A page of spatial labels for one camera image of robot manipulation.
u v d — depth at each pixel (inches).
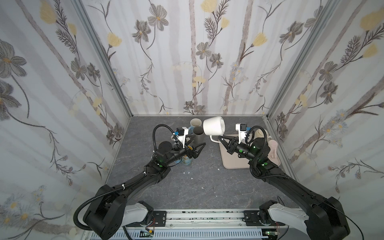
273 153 36.7
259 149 22.5
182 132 25.4
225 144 27.6
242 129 25.6
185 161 35.5
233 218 29.6
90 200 15.7
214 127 27.0
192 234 27.7
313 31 30.3
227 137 27.1
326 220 15.7
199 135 37.8
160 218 28.9
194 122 40.8
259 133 38.6
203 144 27.1
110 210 16.0
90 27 29.1
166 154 23.3
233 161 37.6
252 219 28.8
